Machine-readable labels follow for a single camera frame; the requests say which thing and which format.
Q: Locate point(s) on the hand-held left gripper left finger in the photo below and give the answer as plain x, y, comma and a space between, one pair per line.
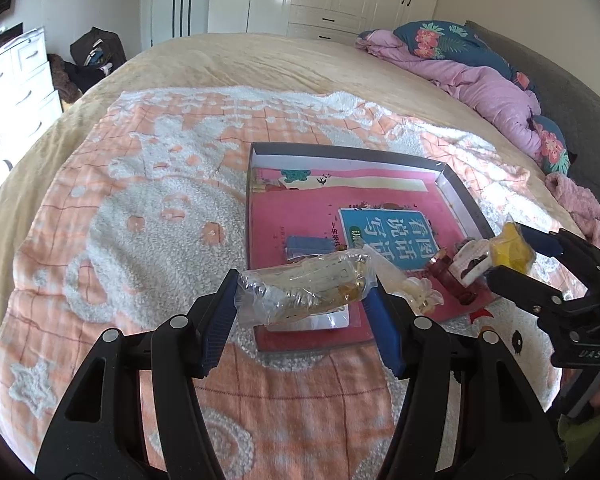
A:
220, 320

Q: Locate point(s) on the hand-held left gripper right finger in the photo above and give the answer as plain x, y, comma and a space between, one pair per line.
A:
382, 325

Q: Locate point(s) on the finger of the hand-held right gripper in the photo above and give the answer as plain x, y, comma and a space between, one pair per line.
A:
520, 285
542, 241

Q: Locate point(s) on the yellow item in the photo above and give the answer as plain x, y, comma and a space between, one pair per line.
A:
512, 250

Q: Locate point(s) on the clear flower hair clip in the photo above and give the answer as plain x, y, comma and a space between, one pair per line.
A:
422, 297

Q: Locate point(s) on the white hair clip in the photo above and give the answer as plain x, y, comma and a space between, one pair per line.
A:
472, 260

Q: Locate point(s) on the clear bag with gold jewelry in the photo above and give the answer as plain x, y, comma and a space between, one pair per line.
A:
305, 285

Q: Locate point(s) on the pink shallow box tray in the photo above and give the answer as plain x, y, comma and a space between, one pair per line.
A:
460, 195

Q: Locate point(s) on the small blue box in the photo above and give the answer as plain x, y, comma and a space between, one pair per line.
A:
310, 247

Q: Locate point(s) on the person's right forearm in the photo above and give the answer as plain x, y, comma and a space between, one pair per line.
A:
590, 440

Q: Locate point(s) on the pink fuzzy cloth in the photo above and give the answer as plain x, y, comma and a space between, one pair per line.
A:
580, 205

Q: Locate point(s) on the flat white packet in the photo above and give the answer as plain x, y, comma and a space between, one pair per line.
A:
320, 322

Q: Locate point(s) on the peach and white printed blanket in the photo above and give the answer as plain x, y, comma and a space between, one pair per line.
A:
155, 220

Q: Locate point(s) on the pink picture book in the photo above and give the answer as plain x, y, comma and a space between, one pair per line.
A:
290, 210

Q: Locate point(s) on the grey headboard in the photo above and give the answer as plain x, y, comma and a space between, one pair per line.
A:
570, 105

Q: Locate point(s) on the pink quilt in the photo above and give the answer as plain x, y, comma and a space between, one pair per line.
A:
470, 85

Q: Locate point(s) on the dark blue floral pillow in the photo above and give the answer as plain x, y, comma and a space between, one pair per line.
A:
450, 42

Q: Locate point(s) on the bed with beige sheet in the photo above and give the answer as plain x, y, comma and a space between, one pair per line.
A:
260, 60

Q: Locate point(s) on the dark clothes pile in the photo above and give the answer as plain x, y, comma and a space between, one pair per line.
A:
75, 80

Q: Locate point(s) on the black duffel bag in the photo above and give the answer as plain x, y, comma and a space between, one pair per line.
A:
97, 47

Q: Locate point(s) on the white dresser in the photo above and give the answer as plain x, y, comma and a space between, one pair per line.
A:
20, 85

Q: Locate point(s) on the white door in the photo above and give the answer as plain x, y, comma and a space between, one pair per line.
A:
180, 10

